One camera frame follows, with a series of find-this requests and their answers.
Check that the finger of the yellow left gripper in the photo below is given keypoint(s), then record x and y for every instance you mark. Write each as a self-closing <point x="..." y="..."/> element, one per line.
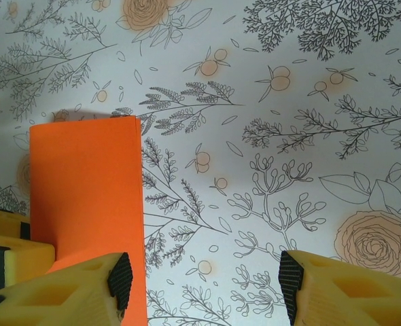
<point x="30" y="263"/>
<point x="0" y="222"/>

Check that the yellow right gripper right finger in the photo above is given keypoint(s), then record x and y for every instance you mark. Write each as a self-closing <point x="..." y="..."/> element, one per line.
<point x="357" y="292"/>

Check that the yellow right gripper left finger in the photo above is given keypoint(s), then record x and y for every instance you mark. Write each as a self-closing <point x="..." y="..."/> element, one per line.
<point x="51" y="299"/>

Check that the orange paper sheet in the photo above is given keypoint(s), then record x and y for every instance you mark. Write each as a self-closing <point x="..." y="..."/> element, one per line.
<point x="85" y="186"/>

